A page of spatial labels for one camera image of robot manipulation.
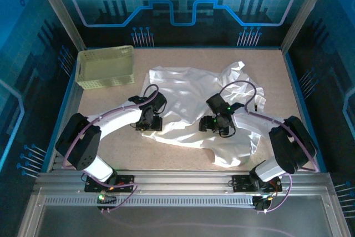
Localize white t-shirt with flower print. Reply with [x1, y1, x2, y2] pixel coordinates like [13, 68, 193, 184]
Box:
[140, 60, 267, 168]

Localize pale green perforated plastic basket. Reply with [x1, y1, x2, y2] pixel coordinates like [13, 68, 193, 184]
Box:
[75, 44, 136, 90]

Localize black controller board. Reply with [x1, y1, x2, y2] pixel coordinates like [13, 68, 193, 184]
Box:
[253, 194, 272, 213]
[96, 191, 118, 213]

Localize grey metal front panel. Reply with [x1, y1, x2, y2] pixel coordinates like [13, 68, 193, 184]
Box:
[16, 192, 350, 237]

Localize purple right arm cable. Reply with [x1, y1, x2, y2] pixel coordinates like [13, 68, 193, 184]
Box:
[220, 80, 319, 214]

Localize aluminium mounting rail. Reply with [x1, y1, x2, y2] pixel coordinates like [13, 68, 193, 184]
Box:
[34, 169, 335, 195]

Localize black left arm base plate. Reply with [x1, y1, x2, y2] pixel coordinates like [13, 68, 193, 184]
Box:
[84, 175, 136, 193]

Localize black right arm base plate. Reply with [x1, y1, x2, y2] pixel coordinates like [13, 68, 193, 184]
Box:
[231, 174, 283, 193]

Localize grey slotted cable duct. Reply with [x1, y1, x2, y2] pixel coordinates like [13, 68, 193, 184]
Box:
[43, 195, 255, 208]

